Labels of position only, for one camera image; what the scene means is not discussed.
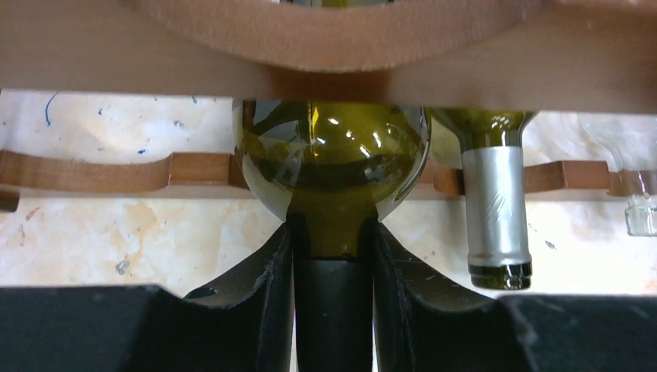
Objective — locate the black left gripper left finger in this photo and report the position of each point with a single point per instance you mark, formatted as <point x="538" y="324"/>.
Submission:
<point x="240" y="321"/>

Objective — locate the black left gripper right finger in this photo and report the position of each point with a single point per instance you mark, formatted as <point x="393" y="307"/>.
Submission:
<point x="426" y="322"/>

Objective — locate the dark wine bottle front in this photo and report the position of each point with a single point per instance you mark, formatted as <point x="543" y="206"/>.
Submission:
<point x="331" y="171"/>

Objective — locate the green wine bottle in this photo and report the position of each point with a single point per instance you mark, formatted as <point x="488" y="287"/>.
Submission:
<point x="494" y="188"/>

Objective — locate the clear glass bottle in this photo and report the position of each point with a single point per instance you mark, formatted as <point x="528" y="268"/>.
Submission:
<point x="631" y="141"/>

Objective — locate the wooden wine rack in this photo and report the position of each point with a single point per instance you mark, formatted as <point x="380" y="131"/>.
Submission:
<point x="587" y="56"/>

